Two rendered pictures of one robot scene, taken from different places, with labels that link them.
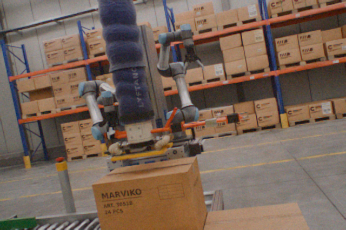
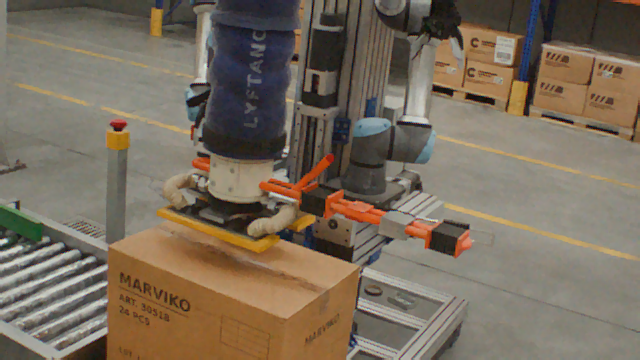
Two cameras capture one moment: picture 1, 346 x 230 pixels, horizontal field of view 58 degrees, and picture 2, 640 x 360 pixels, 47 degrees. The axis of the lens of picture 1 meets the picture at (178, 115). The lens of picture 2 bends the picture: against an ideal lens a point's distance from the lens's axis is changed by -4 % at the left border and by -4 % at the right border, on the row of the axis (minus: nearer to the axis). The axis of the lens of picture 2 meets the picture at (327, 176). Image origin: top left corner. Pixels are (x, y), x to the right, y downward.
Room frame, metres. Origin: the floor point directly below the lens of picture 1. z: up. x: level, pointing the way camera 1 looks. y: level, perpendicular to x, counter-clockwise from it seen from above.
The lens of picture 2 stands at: (0.19, -0.48, 1.87)
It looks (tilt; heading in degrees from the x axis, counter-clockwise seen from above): 19 degrees down; 15
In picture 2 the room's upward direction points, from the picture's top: 7 degrees clockwise
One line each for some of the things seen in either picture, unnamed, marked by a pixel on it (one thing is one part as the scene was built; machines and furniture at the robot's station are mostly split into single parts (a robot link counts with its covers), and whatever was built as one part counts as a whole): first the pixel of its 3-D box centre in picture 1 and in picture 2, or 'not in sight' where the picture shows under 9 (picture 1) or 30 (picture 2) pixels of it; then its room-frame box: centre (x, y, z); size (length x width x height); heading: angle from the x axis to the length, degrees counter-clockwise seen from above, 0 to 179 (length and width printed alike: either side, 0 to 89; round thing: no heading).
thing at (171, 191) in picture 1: (153, 198); (229, 318); (2.02, 0.26, 0.74); 0.60 x 0.40 x 0.40; 78
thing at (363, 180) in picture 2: (176, 132); (365, 172); (2.55, 0.04, 1.09); 0.15 x 0.15 x 0.10
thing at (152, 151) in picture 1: (138, 151); (217, 220); (1.93, 0.28, 1.08); 0.34 x 0.10 x 0.05; 79
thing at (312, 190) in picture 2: (177, 127); (320, 200); (1.97, 0.02, 1.18); 0.10 x 0.08 x 0.06; 169
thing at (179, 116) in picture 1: (174, 118); (372, 139); (2.55, 0.03, 1.20); 0.13 x 0.12 x 0.14; 105
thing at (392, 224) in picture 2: (211, 122); (396, 225); (1.93, -0.19, 1.17); 0.07 x 0.07 x 0.04; 79
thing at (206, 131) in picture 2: (137, 115); (245, 134); (2.02, 0.26, 1.30); 0.23 x 0.23 x 0.04
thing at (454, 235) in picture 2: (232, 118); (447, 239); (1.90, -0.32, 1.18); 0.08 x 0.07 x 0.05; 79
